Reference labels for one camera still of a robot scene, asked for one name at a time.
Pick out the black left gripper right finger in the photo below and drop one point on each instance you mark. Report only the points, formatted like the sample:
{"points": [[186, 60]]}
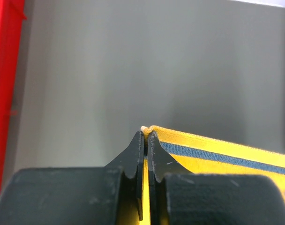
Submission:
{"points": [[181, 197]]}

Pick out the yellow and blue cartoon towel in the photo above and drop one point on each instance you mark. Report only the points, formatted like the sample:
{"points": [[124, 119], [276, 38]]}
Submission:
{"points": [[206, 155]]}

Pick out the red plastic bin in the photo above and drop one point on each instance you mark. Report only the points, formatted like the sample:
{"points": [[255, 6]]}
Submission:
{"points": [[11, 18]]}

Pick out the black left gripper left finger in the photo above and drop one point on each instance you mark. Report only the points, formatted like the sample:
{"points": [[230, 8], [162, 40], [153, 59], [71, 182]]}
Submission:
{"points": [[109, 195]]}

